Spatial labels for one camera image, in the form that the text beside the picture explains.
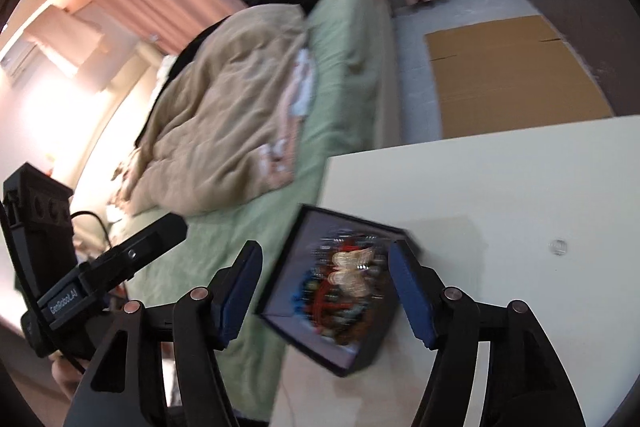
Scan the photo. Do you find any beige comforter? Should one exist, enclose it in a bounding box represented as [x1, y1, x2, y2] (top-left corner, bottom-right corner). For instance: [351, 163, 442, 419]
[118, 4, 308, 216]

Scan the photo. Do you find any beige bed frame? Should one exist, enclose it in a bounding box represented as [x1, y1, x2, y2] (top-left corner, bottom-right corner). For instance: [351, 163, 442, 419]
[374, 0, 402, 148]

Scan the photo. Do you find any green bed sheet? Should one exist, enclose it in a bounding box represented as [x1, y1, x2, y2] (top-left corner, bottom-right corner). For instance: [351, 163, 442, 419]
[117, 0, 396, 423]

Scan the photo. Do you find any black jewelry box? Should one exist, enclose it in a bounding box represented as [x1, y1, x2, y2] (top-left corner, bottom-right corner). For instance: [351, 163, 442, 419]
[256, 205, 414, 377]

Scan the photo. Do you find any person's left hand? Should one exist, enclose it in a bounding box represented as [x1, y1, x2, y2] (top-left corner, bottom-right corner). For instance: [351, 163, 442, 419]
[50, 352, 84, 401]

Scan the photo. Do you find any brown rudraksha bead bracelet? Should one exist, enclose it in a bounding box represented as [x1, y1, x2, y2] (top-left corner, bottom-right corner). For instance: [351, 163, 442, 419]
[309, 296, 392, 348]

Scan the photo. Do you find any red string bracelet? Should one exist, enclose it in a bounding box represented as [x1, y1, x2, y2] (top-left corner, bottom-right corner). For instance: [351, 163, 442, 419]
[309, 246, 371, 327]

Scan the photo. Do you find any black cable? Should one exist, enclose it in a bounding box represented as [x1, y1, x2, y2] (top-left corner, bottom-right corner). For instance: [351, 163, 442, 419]
[49, 210, 113, 375]

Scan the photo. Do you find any flattened brown cardboard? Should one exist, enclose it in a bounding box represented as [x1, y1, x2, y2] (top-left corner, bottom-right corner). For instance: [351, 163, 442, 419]
[424, 15, 613, 139]

